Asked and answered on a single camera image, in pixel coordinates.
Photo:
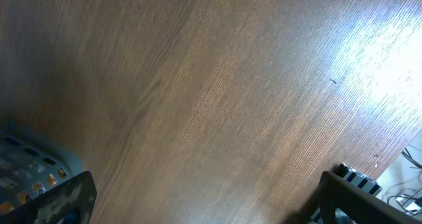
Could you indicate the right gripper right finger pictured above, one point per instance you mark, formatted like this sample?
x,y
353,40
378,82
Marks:
x,y
335,193

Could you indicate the grey plastic shopping basket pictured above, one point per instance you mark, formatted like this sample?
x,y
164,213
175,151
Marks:
x,y
30,166

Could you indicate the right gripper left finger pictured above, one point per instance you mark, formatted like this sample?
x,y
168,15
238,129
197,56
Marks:
x,y
71,202

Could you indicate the metal base rail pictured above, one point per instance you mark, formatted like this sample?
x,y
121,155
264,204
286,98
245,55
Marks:
x,y
360,180

